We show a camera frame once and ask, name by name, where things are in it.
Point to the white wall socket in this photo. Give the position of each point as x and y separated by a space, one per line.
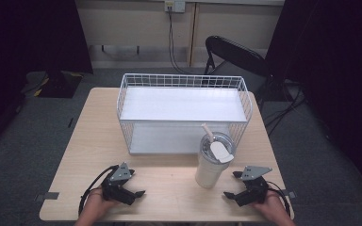
174 5

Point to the dark curtain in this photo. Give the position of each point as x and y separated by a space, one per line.
336 62

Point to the grey tape strip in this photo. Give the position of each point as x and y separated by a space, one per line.
290 194
47 196

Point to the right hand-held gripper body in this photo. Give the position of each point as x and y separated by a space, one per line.
254 190

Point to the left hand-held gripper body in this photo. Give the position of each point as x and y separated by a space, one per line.
118 188

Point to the person's left hand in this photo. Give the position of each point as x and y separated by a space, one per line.
98 202

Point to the white tumbler cup with straw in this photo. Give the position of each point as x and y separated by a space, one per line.
212 169

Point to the person's right hand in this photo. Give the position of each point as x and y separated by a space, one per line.
268 204

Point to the black folding chair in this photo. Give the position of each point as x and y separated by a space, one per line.
237 55

